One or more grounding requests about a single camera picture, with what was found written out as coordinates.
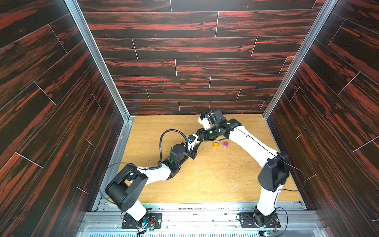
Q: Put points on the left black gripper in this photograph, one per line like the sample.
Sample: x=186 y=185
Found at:
x=194 y=151

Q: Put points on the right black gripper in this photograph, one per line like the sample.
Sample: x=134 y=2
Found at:
x=202 y=134

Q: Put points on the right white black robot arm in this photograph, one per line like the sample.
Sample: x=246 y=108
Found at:
x=275 y=168

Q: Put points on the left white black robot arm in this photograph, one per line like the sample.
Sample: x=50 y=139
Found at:
x=125 y=189

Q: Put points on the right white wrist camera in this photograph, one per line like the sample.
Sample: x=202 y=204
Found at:
x=204 y=121

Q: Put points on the right aluminium corner post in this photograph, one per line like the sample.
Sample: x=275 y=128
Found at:
x=304 y=48

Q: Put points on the aluminium corner post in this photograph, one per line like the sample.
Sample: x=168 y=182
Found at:
x=89 y=40
x=304 y=48

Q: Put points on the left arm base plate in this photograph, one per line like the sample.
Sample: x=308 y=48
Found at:
x=149 y=222

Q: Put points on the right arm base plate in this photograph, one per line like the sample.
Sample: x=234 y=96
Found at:
x=248 y=220

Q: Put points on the left aluminium corner post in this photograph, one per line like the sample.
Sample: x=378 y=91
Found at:
x=89 y=40

